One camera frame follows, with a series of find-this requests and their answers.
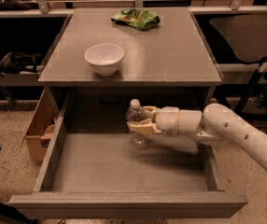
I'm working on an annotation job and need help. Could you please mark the grey cabinet with table top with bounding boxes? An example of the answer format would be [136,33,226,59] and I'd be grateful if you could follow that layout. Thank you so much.
[39,7,221,133]

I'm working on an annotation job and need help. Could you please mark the white ceramic bowl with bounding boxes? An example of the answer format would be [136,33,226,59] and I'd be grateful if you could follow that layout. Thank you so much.
[84,43,124,76]

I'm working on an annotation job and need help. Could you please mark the clear plastic water bottle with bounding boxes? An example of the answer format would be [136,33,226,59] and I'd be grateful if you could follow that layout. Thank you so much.
[126,99,147,149]

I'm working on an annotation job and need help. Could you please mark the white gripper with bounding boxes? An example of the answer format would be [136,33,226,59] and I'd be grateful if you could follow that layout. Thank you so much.
[127,105,179,137]

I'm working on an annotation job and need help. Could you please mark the brown cardboard box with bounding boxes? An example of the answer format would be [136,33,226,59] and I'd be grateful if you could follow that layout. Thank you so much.
[24,91,55,162]

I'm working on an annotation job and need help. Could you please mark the black left drawer handle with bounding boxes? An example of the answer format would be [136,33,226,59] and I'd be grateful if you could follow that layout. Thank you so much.
[100,95,121,105]

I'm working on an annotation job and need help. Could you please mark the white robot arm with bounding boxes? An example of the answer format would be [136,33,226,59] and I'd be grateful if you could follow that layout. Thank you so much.
[126,99,267,172]

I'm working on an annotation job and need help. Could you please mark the green chip bag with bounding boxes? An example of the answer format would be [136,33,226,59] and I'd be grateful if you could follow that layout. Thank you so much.
[110,7,161,31]

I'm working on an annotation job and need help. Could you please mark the black office chair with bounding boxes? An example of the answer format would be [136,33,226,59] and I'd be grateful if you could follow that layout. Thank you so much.
[209,13,267,115]

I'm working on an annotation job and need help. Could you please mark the black headphones on shelf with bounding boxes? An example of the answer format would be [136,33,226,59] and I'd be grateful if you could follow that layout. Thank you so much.
[0,52,43,75]

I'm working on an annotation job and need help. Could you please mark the open grey top drawer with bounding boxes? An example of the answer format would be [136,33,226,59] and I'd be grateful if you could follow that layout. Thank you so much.
[9,95,247,219]

